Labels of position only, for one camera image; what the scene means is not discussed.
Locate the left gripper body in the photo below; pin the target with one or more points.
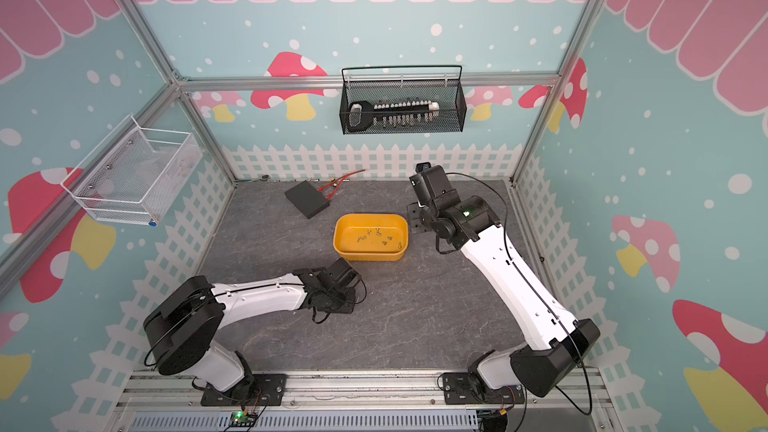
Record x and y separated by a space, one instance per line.
341 301

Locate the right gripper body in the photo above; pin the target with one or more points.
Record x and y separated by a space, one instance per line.
427 217

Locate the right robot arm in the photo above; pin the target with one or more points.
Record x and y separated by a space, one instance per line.
555 341

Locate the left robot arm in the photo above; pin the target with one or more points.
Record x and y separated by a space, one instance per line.
181 330

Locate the yellow plastic storage box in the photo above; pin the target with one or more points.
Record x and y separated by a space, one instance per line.
371 237

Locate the black flat box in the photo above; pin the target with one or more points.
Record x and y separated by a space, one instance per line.
307 199

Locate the socket wrench set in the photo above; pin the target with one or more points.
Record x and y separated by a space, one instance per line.
364 116

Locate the green circuit board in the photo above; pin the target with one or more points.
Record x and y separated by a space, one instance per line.
243 419

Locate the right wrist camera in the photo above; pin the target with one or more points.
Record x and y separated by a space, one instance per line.
422 166

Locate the red handled pliers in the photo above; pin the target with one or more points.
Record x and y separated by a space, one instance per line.
330 190

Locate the black wire mesh basket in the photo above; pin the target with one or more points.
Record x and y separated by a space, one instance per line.
402 99

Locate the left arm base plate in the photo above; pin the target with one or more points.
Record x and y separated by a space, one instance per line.
257 390

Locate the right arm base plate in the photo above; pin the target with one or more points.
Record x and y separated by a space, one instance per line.
465 388

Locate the white wire basket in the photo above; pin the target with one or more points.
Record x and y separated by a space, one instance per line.
134 174

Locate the aluminium front rail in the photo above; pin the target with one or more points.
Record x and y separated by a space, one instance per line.
363 400

